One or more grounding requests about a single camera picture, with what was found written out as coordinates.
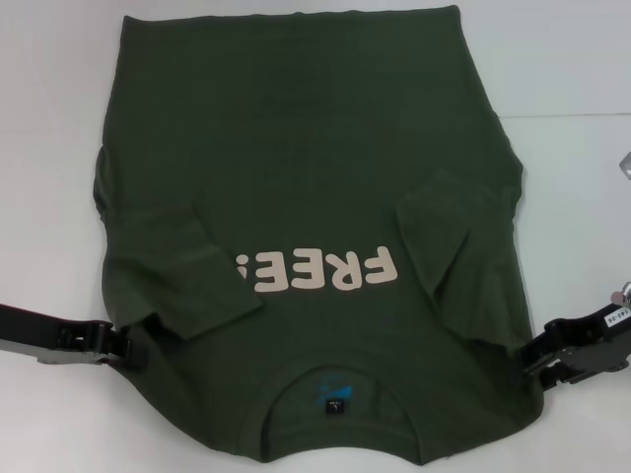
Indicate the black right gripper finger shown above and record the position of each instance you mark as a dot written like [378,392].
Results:
[539,347]
[552,382]

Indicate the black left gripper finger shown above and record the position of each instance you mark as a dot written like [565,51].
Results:
[86,337]
[132,352]

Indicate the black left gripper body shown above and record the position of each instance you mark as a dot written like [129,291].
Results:
[27,327]

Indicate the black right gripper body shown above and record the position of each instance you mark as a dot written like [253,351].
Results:
[596,345]

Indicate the dark green FREE t-shirt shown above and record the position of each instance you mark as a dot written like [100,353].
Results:
[305,162]

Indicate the gray metal bracket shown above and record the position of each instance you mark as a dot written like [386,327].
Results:
[626,166]

